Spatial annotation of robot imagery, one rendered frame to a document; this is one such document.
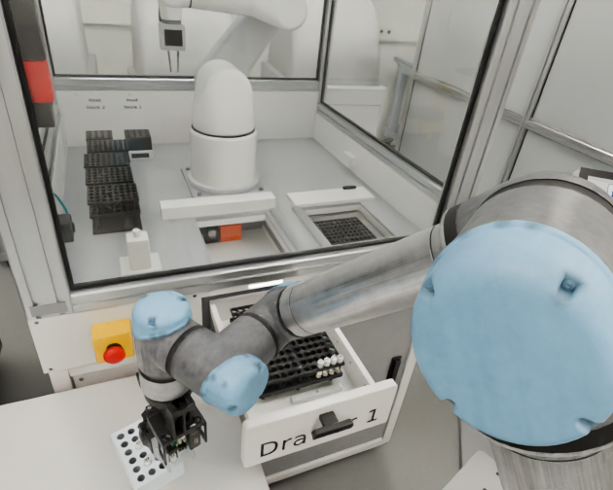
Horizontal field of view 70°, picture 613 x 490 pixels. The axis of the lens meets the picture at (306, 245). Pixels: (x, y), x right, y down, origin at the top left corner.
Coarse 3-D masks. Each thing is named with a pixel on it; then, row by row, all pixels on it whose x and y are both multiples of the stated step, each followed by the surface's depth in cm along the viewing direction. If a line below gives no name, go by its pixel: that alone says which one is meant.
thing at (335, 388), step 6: (336, 384) 89; (312, 390) 87; (318, 390) 87; (324, 390) 88; (330, 390) 88; (336, 390) 88; (342, 390) 89; (294, 396) 86; (300, 396) 86; (306, 396) 86; (312, 396) 86; (318, 396) 87; (294, 402) 85
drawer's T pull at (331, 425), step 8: (320, 416) 75; (328, 416) 75; (336, 416) 75; (328, 424) 74; (336, 424) 74; (344, 424) 74; (352, 424) 75; (312, 432) 73; (320, 432) 72; (328, 432) 73; (336, 432) 74
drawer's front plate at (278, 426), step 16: (384, 384) 80; (320, 400) 76; (336, 400) 76; (352, 400) 77; (368, 400) 79; (384, 400) 81; (272, 416) 72; (288, 416) 72; (304, 416) 74; (352, 416) 80; (368, 416) 82; (384, 416) 85; (256, 432) 71; (272, 432) 73; (288, 432) 75; (304, 432) 77; (352, 432) 83; (256, 448) 74; (272, 448) 76; (288, 448) 78; (304, 448) 80; (256, 464) 76
